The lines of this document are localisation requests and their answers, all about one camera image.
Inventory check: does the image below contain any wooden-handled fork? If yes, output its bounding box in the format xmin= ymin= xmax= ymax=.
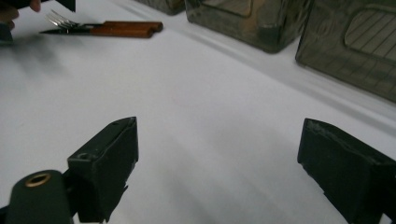
xmin=44 ymin=8 xmax=164 ymax=34

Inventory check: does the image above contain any wooden-handled knife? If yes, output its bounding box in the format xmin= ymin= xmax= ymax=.
xmin=39 ymin=25 xmax=155 ymax=39

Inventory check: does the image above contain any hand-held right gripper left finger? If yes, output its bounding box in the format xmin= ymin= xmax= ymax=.
xmin=66 ymin=116 xmax=140 ymax=224

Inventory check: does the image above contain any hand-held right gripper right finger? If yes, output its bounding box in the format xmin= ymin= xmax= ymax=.
xmin=296 ymin=118 xmax=396 ymax=224

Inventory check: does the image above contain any translucent grey plastic bin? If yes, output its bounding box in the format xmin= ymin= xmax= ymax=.
xmin=294 ymin=0 xmax=396 ymax=105
xmin=184 ymin=0 xmax=313 ymax=54
xmin=134 ymin=0 xmax=187 ymax=17

